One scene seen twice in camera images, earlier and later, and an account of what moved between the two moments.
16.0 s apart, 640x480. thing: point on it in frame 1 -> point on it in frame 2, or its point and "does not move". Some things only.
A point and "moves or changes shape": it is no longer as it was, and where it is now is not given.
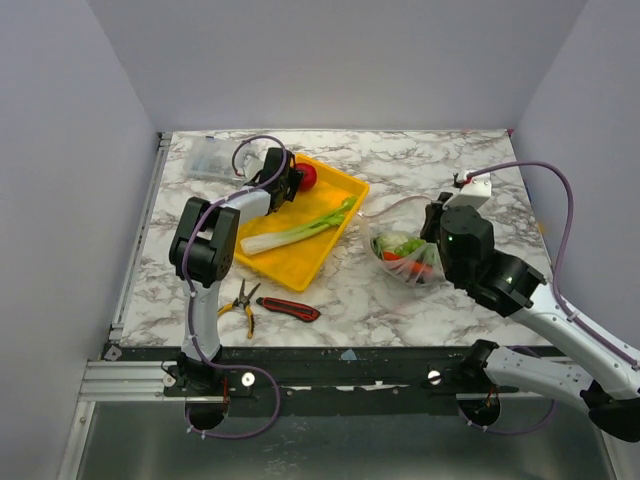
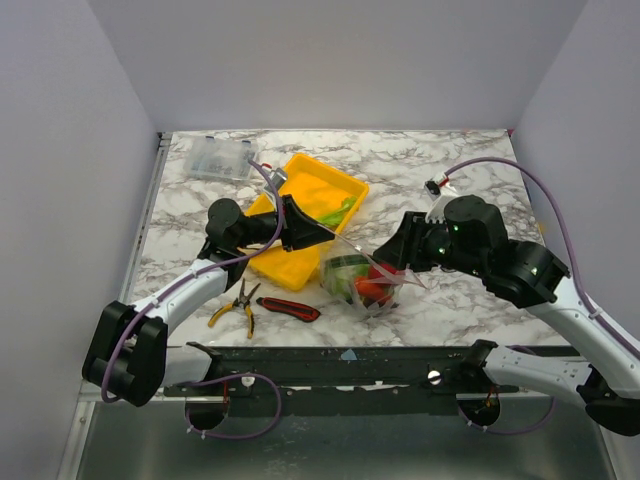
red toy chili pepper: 417,267 moves or changes shape
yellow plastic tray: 300,261 does not move
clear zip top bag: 394,235 -> 355,279
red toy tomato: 307,177 -> 375,273
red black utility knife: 289,309 does not move
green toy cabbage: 390,241 moves or changes shape
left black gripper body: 289,185 -> 261,228
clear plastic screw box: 211,156 does not move
